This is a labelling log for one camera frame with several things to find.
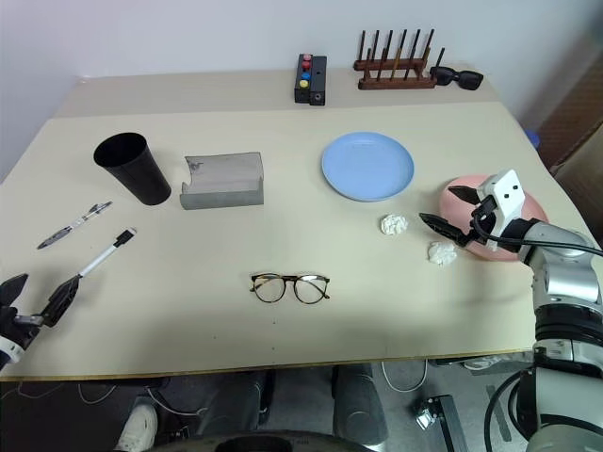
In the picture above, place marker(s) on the tortoiseshell eyeglasses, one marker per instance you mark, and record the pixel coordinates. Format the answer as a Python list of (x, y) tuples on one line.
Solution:
[(289, 278)]

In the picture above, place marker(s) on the dark rounded shape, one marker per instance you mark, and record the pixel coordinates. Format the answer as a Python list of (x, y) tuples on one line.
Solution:
[(240, 400), (358, 400)]

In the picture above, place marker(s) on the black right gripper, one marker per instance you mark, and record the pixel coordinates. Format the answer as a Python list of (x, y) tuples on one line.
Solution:
[(484, 221)]

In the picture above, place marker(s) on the black sunglasses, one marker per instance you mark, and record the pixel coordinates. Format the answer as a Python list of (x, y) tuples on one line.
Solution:
[(464, 79)]

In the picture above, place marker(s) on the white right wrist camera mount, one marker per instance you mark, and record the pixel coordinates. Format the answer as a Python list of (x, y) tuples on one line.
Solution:
[(508, 195)]

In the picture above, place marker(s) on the black plastic cup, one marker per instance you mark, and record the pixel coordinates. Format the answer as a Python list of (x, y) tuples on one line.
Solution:
[(136, 174)]

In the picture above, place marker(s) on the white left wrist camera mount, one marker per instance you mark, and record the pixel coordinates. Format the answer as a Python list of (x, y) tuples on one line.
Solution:
[(8, 349)]

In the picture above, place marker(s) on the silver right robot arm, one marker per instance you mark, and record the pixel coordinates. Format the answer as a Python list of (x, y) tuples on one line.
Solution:
[(567, 287)]

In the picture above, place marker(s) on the clear ballpoint pen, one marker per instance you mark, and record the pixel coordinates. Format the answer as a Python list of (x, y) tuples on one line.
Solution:
[(70, 227)]

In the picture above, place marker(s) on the white shoe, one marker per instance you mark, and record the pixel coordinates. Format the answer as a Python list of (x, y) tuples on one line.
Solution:
[(139, 426)]

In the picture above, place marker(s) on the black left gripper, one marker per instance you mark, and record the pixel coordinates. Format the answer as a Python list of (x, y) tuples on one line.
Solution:
[(21, 327)]

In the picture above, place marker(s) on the white marker with black cap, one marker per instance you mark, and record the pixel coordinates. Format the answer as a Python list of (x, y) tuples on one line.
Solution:
[(106, 254)]

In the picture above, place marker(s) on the black metal stand foot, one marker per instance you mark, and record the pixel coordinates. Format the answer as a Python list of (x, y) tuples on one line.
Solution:
[(445, 419)]

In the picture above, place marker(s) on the grey glasses case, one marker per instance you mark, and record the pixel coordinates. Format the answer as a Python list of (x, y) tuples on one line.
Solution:
[(221, 181)]

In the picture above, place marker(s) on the light blue plate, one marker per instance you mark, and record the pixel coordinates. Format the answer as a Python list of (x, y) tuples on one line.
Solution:
[(367, 166)]

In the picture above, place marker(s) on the crumpled white paper ball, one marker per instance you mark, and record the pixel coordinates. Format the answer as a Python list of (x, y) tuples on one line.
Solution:
[(442, 254), (394, 224)]

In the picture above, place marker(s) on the black box with coloured buttons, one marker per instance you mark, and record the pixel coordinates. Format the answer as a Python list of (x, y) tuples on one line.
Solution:
[(303, 89)]

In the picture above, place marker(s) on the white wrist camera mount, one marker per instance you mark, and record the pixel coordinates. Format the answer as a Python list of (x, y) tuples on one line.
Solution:
[(8, 349), (508, 195)]

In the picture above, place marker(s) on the brown cardboard box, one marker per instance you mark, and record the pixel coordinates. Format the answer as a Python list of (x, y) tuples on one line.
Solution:
[(577, 108)]

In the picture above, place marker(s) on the brown wooden peg rack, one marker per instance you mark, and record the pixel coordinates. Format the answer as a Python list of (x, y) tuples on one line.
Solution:
[(396, 84)]

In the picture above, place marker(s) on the pink plate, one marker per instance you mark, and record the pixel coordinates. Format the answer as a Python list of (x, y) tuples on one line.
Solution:
[(454, 207)]

